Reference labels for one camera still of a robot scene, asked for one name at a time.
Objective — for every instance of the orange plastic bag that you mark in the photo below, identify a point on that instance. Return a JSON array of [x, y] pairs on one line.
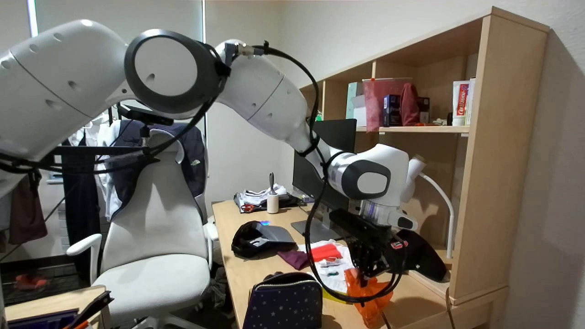
[[371, 298]]

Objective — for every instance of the black cap with red logo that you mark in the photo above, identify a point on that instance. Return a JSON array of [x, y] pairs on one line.
[[412, 251]]

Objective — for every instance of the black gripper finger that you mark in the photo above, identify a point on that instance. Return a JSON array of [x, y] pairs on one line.
[[362, 274], [381, 267]]

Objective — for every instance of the red box on papers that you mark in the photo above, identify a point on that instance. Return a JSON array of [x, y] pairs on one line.
[[326, 252]]

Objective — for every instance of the small wooden side table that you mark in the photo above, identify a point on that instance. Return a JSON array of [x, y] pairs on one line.
[[72, 300]]

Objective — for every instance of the wooden shelf unit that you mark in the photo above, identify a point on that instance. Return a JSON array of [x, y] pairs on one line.
[[483, 163]]

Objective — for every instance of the navy dotted pouch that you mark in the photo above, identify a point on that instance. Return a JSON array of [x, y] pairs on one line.
[[284, 300]]

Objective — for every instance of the white red box on shelf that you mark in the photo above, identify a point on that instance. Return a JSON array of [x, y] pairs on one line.
[[461, 101]]

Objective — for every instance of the purple plastic object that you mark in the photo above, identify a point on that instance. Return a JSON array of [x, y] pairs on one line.
[[295, 258]]

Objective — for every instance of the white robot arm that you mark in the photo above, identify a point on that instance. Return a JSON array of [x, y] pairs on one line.
[[55, 83]]

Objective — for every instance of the white office chair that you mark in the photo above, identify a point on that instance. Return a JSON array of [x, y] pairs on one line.
[[156, 256]]

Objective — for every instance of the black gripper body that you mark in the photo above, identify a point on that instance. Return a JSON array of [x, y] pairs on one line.
[[366, 240]]

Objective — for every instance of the black computer monitor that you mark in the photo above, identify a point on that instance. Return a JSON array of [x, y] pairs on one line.
[[308, 176]]

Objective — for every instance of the white bottle on desk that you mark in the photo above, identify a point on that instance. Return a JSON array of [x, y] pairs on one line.
[[273, 199]]

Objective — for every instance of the white desk lamp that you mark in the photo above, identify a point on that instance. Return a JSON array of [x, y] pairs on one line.
[[432, 209]]

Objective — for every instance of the hanging dark clothes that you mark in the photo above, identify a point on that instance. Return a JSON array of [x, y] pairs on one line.
[[117, 168]]

